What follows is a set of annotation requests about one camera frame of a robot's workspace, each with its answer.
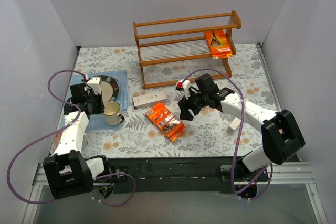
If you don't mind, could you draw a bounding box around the orange Gillette Styler razor box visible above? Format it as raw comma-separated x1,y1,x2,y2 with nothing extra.
145,102,186,143

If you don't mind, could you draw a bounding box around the orange Gillette Fusion razor box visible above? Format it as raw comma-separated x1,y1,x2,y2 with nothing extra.
204,30,233,59

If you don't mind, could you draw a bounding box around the brown wooden three-tier shelf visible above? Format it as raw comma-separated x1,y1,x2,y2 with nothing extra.
133,10,242,89

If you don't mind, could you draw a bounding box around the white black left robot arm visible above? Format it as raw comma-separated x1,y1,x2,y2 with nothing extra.
43,77,110,199

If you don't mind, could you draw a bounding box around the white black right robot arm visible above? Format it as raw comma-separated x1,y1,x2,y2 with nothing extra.
176,74,306,180

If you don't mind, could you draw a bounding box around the floral paper table mat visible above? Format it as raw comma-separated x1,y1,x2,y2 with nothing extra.
49,42,296,161

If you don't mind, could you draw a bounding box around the blue checkered cloth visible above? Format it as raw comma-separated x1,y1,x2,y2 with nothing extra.
63,71,128,134

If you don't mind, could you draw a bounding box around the cream enamel mug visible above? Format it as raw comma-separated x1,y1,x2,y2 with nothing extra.
103,101,125,126

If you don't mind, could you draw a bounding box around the black rimmed cream plate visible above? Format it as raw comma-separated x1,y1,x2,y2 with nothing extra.
98,75,119,103

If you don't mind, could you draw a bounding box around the white Harry's box left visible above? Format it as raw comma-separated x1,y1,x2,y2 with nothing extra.
132,91,166,109

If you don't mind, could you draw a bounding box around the white Harry's razor box right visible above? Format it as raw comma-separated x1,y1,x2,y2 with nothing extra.
226,117,241,135

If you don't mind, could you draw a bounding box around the red patterned bowl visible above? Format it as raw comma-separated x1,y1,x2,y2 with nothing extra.
53,130,63,150

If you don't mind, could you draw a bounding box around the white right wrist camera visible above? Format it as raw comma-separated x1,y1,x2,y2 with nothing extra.
176,79,191,99

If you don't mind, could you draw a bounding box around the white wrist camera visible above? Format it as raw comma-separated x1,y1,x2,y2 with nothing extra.
176,79,191,99
84,76,102,95

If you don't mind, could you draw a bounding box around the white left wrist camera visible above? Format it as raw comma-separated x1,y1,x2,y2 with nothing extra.
84,76,102,95

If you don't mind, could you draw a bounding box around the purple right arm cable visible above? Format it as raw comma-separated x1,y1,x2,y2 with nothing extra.
181,68,274,200

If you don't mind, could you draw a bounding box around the aluminium rail frame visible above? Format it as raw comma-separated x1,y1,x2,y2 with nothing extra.
22,42,329,224

